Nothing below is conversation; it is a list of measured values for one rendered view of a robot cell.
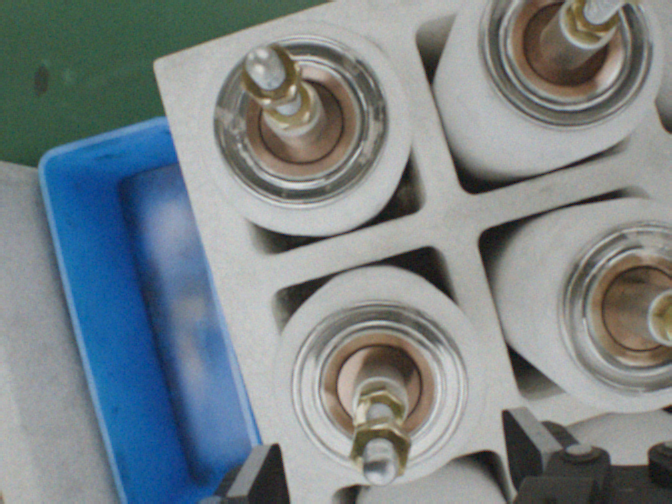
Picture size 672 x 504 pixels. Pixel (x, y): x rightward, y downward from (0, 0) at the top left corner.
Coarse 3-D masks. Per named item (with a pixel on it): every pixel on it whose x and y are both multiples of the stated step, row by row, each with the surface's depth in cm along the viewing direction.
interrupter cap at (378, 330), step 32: (352, 320) 25; (384, 320) 25; (416, 320) 25; (320, 352) 25; (352, 352) 25; (384, 352) 25; (416, 352) 25; (448, 352) 25; (320, 384) 25; (352, 384) 25; (416, 384) 25; (448, 384) 25; (320, 416) 25; (352, 416) 25; (416, 416) 25; (448, 416) 25; (320, 448) 25; (416, 448) 25
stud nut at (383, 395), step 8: (368, 392) 21; (376, 392) 21; (384, 392) 21; (392, 392) 22; (360, 400) 21; (368, 400) 21; (376, 400) 21; (384, 400) 21; (392, 400) 21; (400, 400) 22; (360, 408) 21; (368, 408) 21; (392, 408) 21; (400, 408) 21; (360, 416) 21; (400, 416) 21; (400, 424) 21
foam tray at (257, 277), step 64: (384, 0) 32; (448, 0) 32; (192, 64) 33; (192, 128) 33; (640, 128) 31; (192, 192) 33; (448, 192) 32; (512, 192) 32; (576, 192) 32; (640, 192) 32; (256, 256) 33; (320, 256) 33; (384, 256) 32; (448, 256) 32; (256, 320) 33; (256, 384) 33; (512, 384) 32
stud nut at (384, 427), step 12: (372, 420) 18; (384, 420) 18; (360, 432) 17; (372, 432) 17; (384, 432) 17; (396, 432) 17; (360, 444) 17; (396, 444) 17; (408, 444) 17; (360, 456) 17; (408, 456) 17; (360, 468) 17
